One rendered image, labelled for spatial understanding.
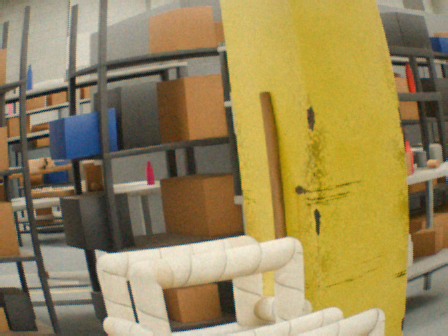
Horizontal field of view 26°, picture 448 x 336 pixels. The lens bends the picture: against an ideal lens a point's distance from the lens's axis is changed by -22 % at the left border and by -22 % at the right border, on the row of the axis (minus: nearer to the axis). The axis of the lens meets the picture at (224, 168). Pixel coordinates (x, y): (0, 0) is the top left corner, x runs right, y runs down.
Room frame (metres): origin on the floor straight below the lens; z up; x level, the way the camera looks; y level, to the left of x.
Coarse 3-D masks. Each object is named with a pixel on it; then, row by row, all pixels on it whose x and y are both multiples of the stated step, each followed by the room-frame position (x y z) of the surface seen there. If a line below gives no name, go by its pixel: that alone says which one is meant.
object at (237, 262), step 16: (272, 240) 1.15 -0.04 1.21; (288, 240) 1.15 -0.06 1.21; (192, 256) 1.10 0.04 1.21; (208, 256) 1.10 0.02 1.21; (224, 256) 1.11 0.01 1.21; (240, 256) 1.11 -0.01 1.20; (256, 256) 1.12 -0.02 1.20; (272, 256) 1.13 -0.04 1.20; (288, 256) 1.14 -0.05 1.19; (144, 272) 1.06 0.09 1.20; (160, 272) 1.06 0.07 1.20; (176, 272) 1.07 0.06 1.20; (192, 272) 1.08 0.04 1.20; (208, 272) 1.09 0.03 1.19; (224, 272) 1.10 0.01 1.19; (240, 272) 1.11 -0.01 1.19; (256, 272) 1.13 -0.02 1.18
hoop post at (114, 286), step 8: (104, 272) 1.13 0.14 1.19; (112, 272) 1.13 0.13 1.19; (104, 280) 1.13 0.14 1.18; (112, 280) 1.13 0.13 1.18; (120, 280) 1.13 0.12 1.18; (104, 288) 1.13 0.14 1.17; (112, 288) 1.13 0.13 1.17; (120, 288) 1.13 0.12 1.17; (104, 296) 1.13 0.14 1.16; (112, 296) 1.13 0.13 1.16; (120, 296) 1.13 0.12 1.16; (128, 296) 1.14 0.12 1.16; (112, 304) 1.13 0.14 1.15; (120, 304) 1.13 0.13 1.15; (128, 304) 1.13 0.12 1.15; (112, 312) 1.13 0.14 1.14; (120, 312) 1.13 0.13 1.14; (128, 312) 1.13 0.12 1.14
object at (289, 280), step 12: (300, 252) 1.15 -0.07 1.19; (288, 264) 1.14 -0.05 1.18; (300, 264) 1.15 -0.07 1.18; (276, 276) 1.15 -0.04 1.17; (288, 276) 1.14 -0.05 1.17; (300, 276) 1.15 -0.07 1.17; (276, 288) 1.15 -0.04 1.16; (288, 288) 1.14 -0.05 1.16; (300, 288) 1.15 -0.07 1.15; (276, 300) 1.15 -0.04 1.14; (288, 300) 1.14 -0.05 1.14; (300, 300) 1.15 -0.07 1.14; (276, 312) 1.16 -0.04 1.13; (288, 312) 1.14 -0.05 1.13; (300, 312) 1.15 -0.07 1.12
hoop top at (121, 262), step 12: (216, 240) 1.21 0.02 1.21; (228, 240) 1.21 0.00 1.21; (240, 240) 1.22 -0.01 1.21; (252, 240) 1.22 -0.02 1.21; (132, 252) 1.15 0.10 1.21; (144, 252) 1.16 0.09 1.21; (156, 252) 1.16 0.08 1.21; (168, 252) 1.17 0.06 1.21; (180, 252) 1.18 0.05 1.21; (192, 252) 1.18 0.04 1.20; (204, 252) 1.19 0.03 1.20; (108, 264) 1.13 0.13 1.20; (120, 264) 1.13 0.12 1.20; (132, 264) 1.14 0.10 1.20
